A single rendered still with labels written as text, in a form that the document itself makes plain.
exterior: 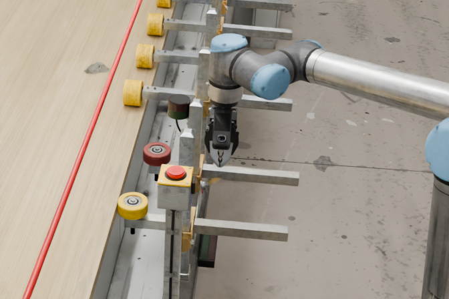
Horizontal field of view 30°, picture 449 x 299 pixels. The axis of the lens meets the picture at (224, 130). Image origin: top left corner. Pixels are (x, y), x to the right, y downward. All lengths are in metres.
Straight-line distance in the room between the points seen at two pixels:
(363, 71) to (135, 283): 0.91
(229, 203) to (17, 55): 1.26
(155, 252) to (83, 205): 0.37
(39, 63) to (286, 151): 1.60
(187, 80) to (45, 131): 0.98
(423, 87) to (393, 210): 2.00
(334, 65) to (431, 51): 3.30
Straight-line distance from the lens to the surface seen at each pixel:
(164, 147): 2.43
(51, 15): 3.22
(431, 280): 1.84
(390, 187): 3.97
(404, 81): 1.90
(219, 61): 2.07
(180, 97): 2.28
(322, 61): 2.03
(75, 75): 2.81
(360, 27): 5.45
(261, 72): 1.99
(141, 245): 2.52
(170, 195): 1.77
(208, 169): 2.43
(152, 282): 2.41
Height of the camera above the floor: 2.26
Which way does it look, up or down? 33 degrees down
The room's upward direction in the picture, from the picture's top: 4 degrees clockwise
